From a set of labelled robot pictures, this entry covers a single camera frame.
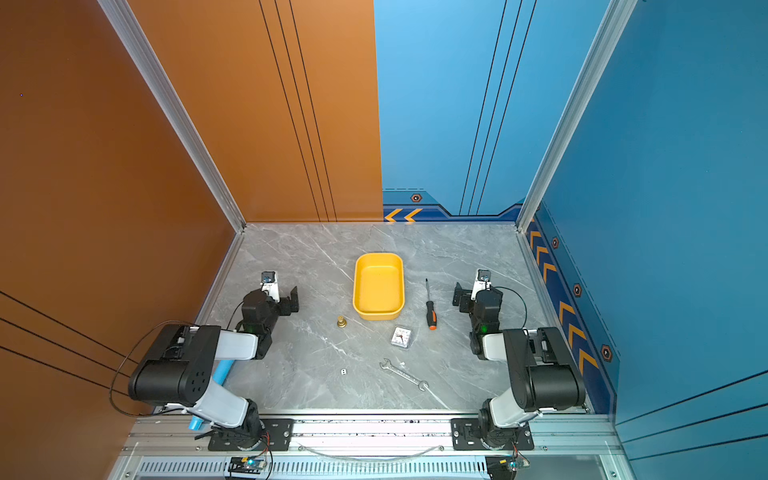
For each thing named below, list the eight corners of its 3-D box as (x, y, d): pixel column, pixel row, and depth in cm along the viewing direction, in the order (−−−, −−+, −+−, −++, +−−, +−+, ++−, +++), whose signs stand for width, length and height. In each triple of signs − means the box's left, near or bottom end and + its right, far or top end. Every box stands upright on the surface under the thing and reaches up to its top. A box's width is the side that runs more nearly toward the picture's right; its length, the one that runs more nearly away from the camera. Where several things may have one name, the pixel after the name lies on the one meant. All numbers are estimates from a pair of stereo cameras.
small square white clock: (391, 344, 90) (391, 341, 88) (395, 330, 93) (395, 326, 91) (407, 348, 90) (407, 345, 88) (410, 334, 93) (411, 330, 91)
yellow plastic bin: (352, 321, 95) (349, 312, 90) (357, 263, 110) (356, 252, 105) (404, 321, 95) (405, 312, 90) (403, 263, 110) (403, 252, 105)
